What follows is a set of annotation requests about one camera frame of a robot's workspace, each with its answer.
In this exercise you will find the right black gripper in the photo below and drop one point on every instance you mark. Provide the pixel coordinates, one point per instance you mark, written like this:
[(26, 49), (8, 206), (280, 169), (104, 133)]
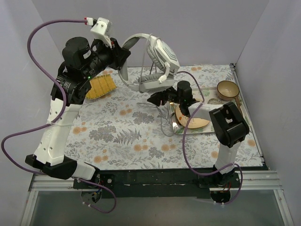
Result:
[(164, 96)]

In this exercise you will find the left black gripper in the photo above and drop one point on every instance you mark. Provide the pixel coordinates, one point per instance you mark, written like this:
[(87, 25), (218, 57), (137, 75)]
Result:
[(120, 54)]

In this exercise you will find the white grey gaming headphones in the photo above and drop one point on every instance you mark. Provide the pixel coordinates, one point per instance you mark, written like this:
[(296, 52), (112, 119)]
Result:
[(165, 65)]

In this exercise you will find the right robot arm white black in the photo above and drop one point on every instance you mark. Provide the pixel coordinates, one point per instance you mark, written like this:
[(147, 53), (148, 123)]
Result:
[(228, 123)]

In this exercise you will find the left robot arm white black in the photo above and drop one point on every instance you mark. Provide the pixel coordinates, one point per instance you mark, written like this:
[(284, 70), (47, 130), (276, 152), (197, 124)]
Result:
[(82, 62)]

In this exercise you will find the yellow woven bamboo tray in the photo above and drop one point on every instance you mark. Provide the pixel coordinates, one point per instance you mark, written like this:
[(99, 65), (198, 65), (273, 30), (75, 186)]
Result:
[(100, 86)]

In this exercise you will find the floral table mat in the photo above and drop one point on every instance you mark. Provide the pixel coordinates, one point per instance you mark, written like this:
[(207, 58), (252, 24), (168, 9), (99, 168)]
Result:
[(121, 130)]

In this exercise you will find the beige bird plate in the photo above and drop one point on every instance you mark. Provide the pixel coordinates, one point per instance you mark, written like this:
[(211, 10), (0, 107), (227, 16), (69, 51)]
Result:
[(195, 123)]

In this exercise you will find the leaf pattern serving tray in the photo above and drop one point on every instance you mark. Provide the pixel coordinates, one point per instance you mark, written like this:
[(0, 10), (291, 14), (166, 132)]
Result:
[(208, 92)]

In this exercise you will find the speckled oval plate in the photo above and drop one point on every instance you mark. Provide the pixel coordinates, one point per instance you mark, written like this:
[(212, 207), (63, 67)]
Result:
[(215, 101)]

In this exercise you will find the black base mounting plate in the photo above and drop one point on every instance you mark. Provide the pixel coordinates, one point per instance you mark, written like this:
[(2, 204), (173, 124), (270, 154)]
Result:
[(162, 183)]

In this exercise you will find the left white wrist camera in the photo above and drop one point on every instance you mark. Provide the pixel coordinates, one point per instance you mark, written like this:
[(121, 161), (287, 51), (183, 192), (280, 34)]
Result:
[(101, 30)]

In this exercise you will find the brown bowl with handle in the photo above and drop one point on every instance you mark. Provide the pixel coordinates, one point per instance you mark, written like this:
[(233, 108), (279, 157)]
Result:
[(227, 91)]

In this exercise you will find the aluminium frame rail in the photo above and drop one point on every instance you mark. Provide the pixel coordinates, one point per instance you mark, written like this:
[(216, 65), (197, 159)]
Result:
[(252, 180)]

